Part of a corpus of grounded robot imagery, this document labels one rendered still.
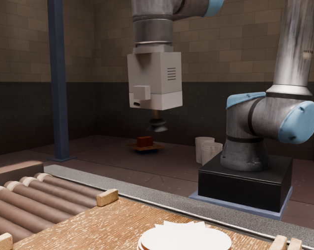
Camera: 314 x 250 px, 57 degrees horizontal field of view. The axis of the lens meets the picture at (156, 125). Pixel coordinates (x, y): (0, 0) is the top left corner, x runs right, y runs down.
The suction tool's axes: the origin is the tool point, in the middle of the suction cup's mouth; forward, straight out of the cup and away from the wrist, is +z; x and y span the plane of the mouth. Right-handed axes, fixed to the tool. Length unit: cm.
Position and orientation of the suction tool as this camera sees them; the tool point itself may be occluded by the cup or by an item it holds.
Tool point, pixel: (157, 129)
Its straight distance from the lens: 58.7
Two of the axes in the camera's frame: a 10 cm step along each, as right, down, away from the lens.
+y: 7.6, 1.1, -6.4
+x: 6.5, -1.8, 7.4
